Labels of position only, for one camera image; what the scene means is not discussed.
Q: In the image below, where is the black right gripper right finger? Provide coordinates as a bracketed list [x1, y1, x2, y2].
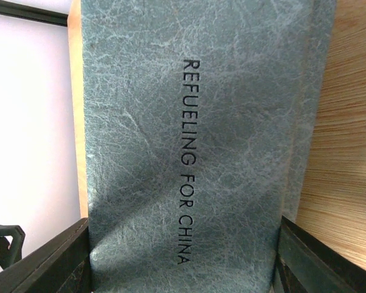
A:
[273, 217, 366, 293]

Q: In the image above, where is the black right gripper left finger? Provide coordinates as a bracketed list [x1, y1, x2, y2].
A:
[0, 218, 92, 292]

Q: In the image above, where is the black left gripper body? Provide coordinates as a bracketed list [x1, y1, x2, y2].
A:
[0, 225, 25, 270]

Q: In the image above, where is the grey-green glasses case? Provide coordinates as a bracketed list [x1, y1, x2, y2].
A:
[81, 1, 336, 292]

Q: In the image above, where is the black frame corner post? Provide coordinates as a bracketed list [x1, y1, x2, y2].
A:
[0, 1, 68, 27]

